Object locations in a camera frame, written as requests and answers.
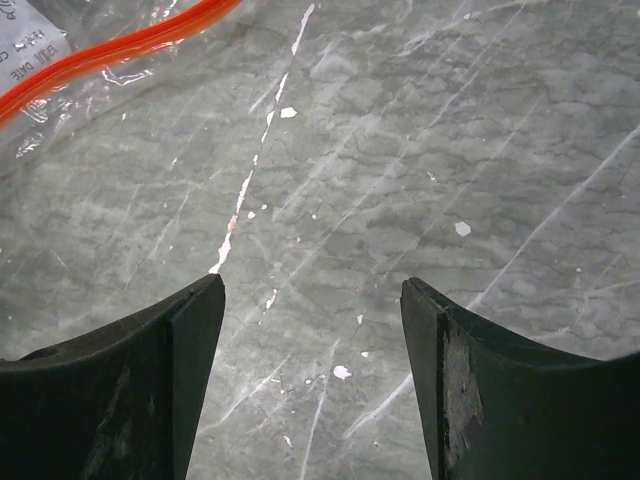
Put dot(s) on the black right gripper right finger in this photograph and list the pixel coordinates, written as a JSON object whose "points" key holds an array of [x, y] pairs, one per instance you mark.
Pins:
{"points": [[496, 405]]}

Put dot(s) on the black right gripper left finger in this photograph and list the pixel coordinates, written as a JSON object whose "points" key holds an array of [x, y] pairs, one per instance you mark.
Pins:
{"points": [[120, 402]]}

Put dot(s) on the zip bag with fake food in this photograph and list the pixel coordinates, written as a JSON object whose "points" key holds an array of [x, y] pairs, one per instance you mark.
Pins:
{"points": [[65, 63]]}

